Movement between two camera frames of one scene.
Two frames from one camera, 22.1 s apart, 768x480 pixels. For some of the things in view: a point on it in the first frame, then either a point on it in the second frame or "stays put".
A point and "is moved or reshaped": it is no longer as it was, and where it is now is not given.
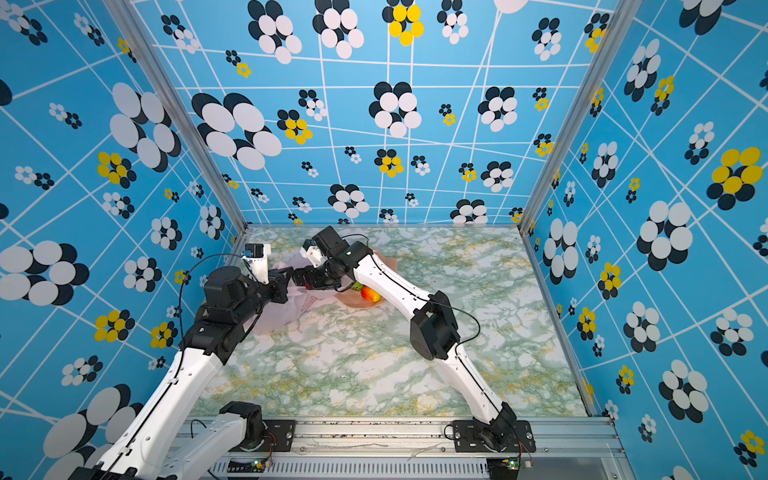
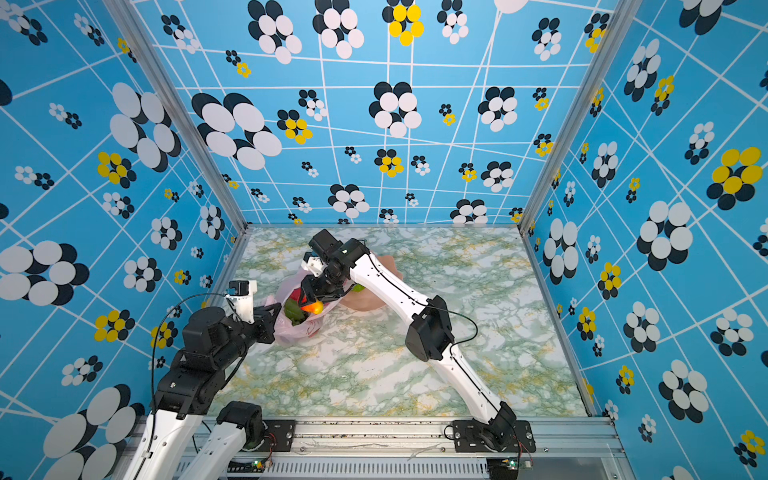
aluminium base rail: [575, 448] stays put
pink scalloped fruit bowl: [354, 297] stays put
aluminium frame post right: [619, 27] stays put
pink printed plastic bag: [301, 304] is moved or reshaped
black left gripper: [277, 283] to [265, 321]
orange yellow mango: [369, 294] to [317, 307]
